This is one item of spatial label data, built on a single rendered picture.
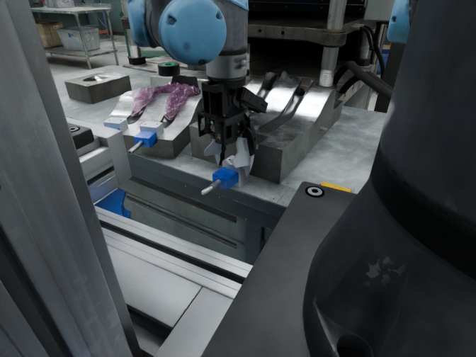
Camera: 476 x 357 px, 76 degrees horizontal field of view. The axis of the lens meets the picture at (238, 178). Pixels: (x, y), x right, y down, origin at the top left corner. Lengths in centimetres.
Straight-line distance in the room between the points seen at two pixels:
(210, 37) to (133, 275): 27
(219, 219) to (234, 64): 47
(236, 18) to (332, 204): 37
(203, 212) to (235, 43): 52
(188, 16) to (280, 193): 43
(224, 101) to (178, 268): 34
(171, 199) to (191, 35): 67
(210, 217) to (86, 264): 73
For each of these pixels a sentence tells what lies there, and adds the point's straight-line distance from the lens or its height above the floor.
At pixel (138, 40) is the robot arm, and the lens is 52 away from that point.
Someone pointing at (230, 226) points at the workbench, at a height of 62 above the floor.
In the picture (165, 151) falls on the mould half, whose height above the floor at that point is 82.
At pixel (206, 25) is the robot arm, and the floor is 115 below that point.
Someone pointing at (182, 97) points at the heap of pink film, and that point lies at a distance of 96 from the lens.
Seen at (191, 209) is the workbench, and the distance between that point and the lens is 93.
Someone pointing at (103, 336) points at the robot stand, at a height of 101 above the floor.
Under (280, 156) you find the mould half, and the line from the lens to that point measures 67.
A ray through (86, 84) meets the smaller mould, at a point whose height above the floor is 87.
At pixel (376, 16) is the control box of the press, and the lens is 144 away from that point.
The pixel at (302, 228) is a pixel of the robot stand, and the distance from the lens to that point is 23.
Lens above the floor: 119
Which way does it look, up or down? 33 degrees down
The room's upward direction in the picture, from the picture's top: straight up
